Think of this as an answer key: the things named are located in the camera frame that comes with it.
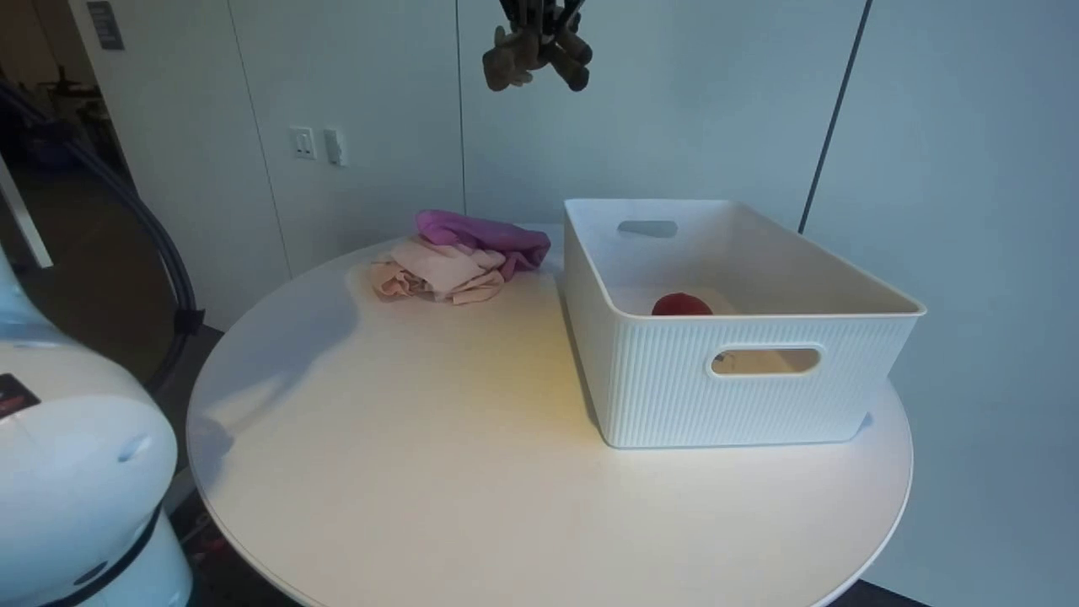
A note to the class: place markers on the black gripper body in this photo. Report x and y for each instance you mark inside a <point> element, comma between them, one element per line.
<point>542,12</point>

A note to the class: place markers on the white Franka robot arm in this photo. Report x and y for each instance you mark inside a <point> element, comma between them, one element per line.
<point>80,483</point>

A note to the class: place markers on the white ribbed plastic basket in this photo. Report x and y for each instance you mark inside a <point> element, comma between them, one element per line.
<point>674,382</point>

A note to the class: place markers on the small dark wall sign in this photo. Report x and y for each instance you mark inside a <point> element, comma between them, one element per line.
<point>105,26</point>

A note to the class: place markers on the pink cream cloth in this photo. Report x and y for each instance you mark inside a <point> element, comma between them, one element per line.
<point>432,274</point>

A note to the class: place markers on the purple cloth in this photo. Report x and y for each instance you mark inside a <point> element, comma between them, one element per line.
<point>483,235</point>

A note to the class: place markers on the white wall outlet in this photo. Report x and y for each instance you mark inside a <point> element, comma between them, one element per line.
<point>334,145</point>
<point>306,142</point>

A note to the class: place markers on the red round object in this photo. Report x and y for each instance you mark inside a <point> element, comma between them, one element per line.
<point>681,304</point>

